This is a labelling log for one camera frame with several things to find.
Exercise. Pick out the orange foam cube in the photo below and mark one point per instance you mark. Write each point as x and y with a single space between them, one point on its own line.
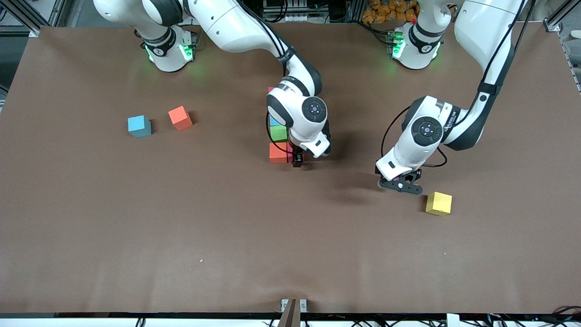
180 117
278 153

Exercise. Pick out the green foam cube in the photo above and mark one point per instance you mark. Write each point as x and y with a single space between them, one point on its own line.
278 133

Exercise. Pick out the light blue foam cube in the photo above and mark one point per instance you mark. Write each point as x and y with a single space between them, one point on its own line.
138 125
273 121

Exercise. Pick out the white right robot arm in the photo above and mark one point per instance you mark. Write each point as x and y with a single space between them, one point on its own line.
313 109

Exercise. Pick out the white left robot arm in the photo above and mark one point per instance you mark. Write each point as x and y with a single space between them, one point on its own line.
426 129

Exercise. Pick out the yellow foam cube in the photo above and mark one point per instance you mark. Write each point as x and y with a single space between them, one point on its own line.
439 204

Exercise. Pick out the brown table cover sheet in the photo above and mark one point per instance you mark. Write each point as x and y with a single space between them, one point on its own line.
290 236

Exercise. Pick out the pile of orange objects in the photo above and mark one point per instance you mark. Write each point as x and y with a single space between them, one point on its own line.
386 9

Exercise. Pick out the metal bracket with post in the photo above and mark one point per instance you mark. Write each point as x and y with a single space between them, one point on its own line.
290 313

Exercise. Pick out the aluminium edge rail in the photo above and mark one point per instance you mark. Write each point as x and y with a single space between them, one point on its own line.
573 68

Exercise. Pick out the white corner bracket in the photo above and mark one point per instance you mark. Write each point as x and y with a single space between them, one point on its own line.
553 26
34 32

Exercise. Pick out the aluminium frame profile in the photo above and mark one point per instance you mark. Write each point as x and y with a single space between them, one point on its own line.
567 11
27 14

